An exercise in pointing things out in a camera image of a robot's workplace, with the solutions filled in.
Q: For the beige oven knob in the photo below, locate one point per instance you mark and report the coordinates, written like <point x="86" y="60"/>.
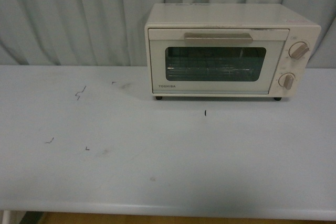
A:
<point x="286" y="80"/>
<point x="298" y="50"/>

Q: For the white Toshiba toaster oven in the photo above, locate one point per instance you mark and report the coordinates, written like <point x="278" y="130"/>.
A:
<point x="241" y="16"/>

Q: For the upper beige oven knob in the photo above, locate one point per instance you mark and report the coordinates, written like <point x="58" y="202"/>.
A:
<point x="298" y="50"/>

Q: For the oven glass door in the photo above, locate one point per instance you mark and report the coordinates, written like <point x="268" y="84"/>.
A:
<point x="214" y="61"/>

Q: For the grey curtain backdrop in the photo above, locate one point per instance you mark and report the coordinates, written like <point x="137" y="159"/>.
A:
<point x="111" y="32"/>

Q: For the lower beige oven knob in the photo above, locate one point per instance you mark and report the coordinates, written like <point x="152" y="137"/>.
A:
<point x="286" y="80"/>

